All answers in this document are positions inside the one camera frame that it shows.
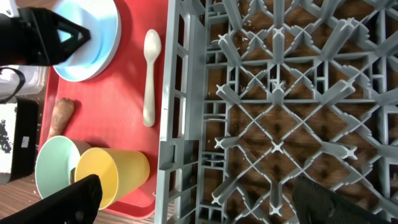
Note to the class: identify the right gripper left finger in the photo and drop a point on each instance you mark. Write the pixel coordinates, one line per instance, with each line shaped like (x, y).
(78, 203)

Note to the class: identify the mint green bowl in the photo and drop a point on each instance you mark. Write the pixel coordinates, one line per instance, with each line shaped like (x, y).
(56, 163)

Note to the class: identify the large white plate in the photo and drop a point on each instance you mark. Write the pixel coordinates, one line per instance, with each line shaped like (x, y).
(102, 19)

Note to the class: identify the grey dishwasher rack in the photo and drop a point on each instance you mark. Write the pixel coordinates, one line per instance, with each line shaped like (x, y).
(205, 49)

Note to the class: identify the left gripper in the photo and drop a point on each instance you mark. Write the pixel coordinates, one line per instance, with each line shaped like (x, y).
(39, 36)

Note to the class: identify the clear plastic bin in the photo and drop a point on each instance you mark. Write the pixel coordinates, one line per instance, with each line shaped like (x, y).
(19, 80)

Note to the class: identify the black plastic tray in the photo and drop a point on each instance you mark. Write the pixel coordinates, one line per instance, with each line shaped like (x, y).
(24, 150)

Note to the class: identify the white plastic spoon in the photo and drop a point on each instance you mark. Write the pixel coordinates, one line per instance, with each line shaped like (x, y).
(152, 49)

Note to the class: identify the spilled white rice pile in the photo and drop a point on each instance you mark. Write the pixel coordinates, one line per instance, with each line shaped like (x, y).
(8, 125)

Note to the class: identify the red serving tray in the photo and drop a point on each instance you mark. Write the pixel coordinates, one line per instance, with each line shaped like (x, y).
(108, 108)

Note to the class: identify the brown carrot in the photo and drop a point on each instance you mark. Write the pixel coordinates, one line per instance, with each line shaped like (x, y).
(62, 112)

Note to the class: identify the yellow plastic cup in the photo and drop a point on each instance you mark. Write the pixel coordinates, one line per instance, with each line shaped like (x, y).
(119, 171)

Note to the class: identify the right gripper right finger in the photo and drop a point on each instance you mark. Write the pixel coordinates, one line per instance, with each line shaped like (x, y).
(315, 204)

